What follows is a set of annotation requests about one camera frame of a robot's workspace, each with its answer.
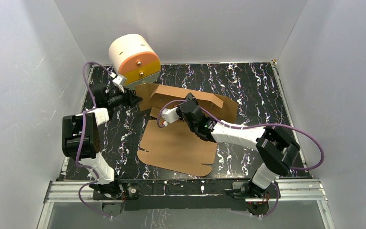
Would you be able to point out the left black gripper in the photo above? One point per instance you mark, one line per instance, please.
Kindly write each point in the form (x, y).
(126, 98)

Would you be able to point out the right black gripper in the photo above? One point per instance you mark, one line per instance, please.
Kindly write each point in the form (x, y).
(189, 97)

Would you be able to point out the brown cardboard box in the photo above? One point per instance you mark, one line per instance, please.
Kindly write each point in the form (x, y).
(175, 147)

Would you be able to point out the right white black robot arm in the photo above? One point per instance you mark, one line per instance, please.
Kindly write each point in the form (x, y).
(277, 148)

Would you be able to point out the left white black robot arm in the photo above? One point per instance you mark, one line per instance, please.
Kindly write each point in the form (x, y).
(81, 140)

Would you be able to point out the round white drawer cabinet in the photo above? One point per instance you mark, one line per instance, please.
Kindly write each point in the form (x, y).
(133, 58)

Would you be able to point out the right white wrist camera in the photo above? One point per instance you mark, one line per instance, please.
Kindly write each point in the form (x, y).
(169, 116)

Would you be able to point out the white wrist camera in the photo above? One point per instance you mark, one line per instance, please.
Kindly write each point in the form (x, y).
(169, 116)
(118, 81)

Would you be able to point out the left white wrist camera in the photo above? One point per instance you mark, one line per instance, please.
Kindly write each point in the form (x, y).
(118, 81)

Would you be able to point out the aluminium front rail frame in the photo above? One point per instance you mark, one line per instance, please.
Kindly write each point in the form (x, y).
(188, 194)

